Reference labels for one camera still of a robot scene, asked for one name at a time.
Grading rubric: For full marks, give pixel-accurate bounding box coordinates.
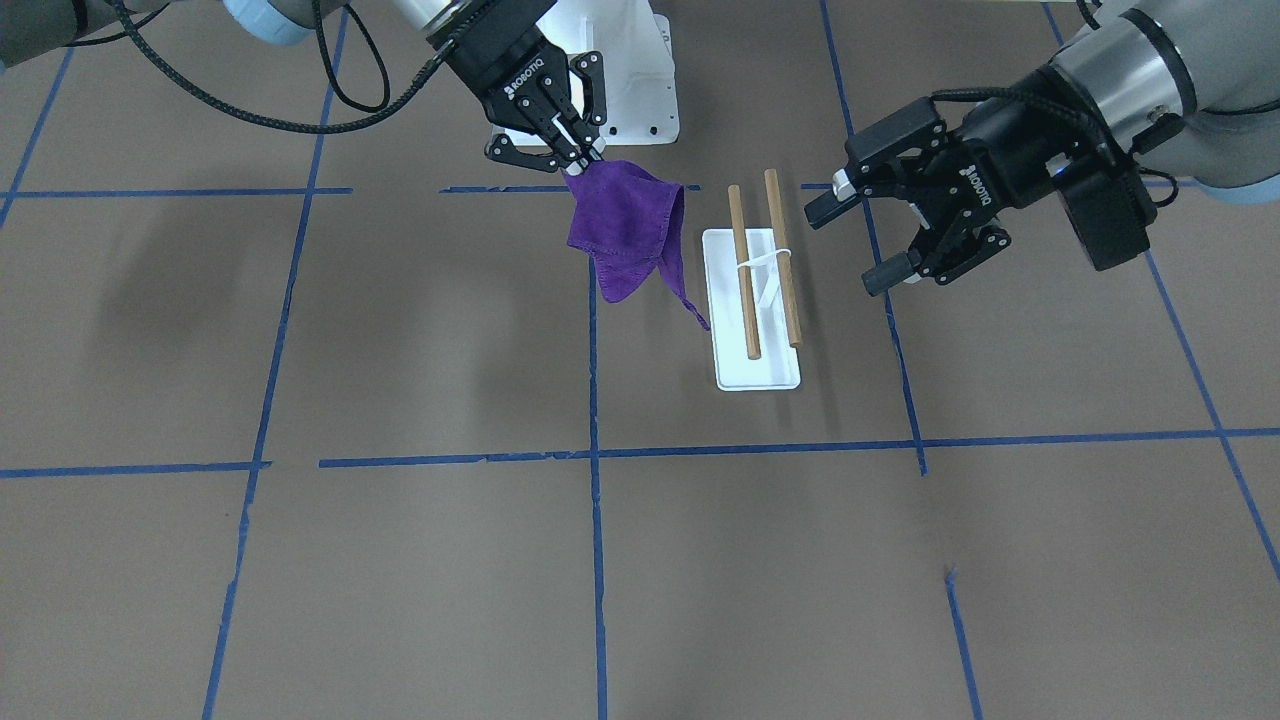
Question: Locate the wooden rack bar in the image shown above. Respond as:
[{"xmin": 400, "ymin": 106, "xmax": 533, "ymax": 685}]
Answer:
[
  {"xmin": 764, "ymin": 168, "xmax": 804, "ymax": 348},
  {"xmin": 727, "ymin": 184, "xmax": 762, "ymax": 361}
]

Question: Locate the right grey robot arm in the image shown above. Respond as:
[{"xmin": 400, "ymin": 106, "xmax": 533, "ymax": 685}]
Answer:
[{"xmin": 1, "ymin": 1, "xmax": 608, "ymax": 176}]

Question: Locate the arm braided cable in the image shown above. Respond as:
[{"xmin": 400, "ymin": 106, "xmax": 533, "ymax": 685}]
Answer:
[
  {"xmin": 105, "ymin": 0, "xmax": 471, "ymax": 136},
  {"xmin": 931, "ymin": 0, "xmax": 1181, "ymax": 211}
]

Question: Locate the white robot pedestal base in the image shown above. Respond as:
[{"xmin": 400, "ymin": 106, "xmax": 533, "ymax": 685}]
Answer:
[{"xmin": 495, "ymin": 1, "xmax": 680, "ymax": 147}]

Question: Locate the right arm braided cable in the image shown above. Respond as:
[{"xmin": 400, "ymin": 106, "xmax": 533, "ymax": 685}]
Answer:
[{"xmin": 105, "ymin": 0, "xmax": 471, "ymax": 136}]

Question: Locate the purple towel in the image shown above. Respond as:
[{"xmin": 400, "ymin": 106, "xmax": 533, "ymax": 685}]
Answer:
[{"xmin": 564, "ymin": 160, "xmax": 710, "ymax": 331}]

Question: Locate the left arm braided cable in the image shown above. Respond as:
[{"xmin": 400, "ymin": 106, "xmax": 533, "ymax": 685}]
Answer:
[{"xmin": 931, "ymin": 0, "xmax": 1181, "ymax": 211}]

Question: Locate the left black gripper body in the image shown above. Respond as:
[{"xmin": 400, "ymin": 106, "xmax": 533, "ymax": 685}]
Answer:
[{"xmin": 845, "ymin": 95, "xmax": 1111, "ymax": 233}]

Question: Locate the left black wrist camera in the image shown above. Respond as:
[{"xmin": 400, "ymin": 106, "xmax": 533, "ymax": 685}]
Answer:
[{"xmin": 1053, "ymin": 163, "xmax": 1157, "ymax": 272}]

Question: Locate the white towel rack base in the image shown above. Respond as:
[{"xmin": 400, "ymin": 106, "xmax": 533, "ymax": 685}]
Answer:
[{"xmin": 701, "ymin": 228, "xmax": 801, "ymax": 392}]

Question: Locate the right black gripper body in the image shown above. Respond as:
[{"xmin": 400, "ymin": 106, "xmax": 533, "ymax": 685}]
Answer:
[{"xmin": 426, "ymin": 1, "xmax": 572, "ymax": 123}]

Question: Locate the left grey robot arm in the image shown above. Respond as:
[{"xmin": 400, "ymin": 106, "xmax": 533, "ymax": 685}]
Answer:
[{"xmin": 805, "ymin": 1, "xmax": 1279, "ymax": 296}]

